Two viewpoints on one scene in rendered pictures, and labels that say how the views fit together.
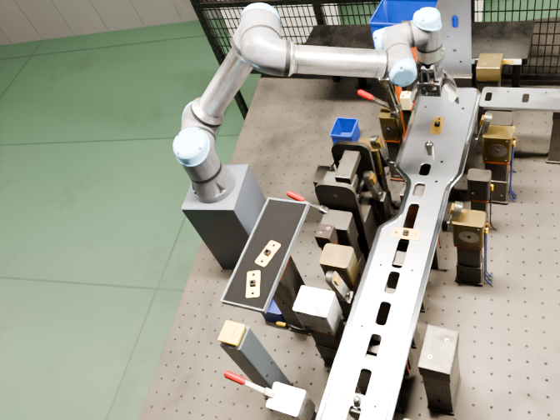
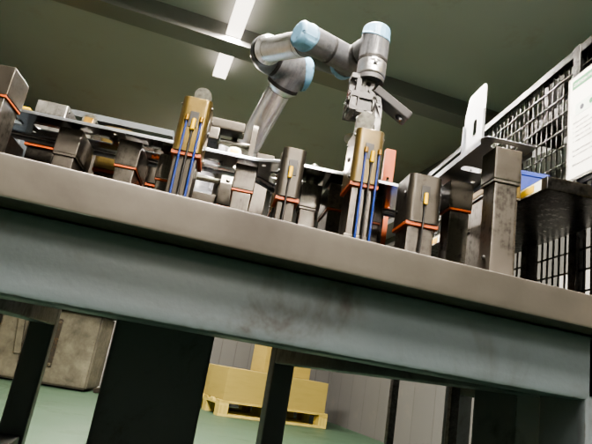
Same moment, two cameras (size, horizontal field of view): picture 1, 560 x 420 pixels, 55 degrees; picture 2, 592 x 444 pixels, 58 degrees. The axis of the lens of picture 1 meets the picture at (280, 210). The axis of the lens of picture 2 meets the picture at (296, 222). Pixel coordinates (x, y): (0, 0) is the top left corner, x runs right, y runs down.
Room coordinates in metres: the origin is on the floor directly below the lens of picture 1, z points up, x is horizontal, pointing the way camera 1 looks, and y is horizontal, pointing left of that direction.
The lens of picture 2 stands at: (0.26, -1.36, 0.56)
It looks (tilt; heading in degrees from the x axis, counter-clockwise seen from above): 16 degrees up; 43
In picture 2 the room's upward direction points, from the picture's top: 10 degrees clockwise
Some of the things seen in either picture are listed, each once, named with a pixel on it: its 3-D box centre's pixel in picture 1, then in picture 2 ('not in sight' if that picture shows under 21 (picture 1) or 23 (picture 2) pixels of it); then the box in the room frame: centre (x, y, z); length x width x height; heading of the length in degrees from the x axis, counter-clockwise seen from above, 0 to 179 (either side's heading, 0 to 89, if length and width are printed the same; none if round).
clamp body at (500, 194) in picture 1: (501, 167); (356, 215); (1.08, -0.75, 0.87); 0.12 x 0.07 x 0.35; 49
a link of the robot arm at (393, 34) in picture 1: (394, 42); (346, 59); (1.27, -0.51, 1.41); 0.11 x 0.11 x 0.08; 73
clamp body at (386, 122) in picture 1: (391, 146); not in sight; (1.38, -0.49, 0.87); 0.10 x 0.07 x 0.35; 49
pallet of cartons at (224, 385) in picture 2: not in sight; (262, 379); (5.23, 3.33, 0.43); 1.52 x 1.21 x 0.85; 148
